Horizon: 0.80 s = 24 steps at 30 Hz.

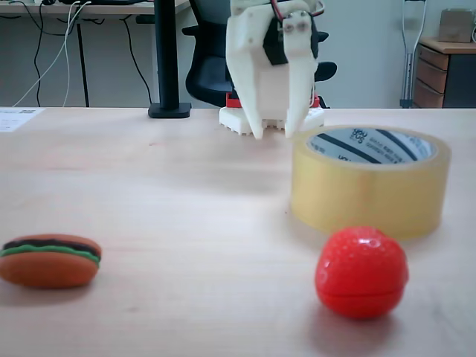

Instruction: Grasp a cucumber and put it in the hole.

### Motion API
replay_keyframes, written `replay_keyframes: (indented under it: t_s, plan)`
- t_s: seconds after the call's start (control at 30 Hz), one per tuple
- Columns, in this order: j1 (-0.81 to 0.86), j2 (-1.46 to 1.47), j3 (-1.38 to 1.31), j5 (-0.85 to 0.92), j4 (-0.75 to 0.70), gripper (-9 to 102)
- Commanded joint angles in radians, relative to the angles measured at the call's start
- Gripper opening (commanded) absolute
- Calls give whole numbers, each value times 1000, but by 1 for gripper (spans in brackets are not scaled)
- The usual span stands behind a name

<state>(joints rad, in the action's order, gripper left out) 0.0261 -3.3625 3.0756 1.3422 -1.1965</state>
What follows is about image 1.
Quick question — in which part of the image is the grey metal crutch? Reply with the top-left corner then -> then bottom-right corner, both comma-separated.
399,0 -> 428,109

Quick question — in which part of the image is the red toy strawberry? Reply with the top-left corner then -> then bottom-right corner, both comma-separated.
315,226 -> 410,320

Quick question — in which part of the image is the clear packing tape roll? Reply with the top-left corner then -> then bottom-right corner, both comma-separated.
290,125 -> 453,239

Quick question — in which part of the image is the black office chair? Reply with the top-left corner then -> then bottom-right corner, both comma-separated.
181,0 -> 338,109

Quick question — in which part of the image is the background desk with black leg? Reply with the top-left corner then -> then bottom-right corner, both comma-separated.
0,0 -> 190,108

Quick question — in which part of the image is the black cable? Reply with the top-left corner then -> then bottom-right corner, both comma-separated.
22,0 -> 81,108
120,16 -> 154,107

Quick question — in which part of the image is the white printed paper sheet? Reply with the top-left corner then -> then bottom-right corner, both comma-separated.
0,107 -> 45,133

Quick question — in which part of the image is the wooden drawer cabinet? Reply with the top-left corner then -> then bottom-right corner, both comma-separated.
413,36 -> 476,109

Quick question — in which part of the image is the brown cardboard box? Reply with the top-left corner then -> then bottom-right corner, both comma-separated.
438,7 -> 476,44

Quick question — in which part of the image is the white cable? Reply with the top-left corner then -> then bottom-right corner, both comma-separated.
61,1 -> 83,108
10,0 -> 92,108

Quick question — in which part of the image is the toy hamburger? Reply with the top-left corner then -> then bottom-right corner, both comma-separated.
0,233 -> 103,289

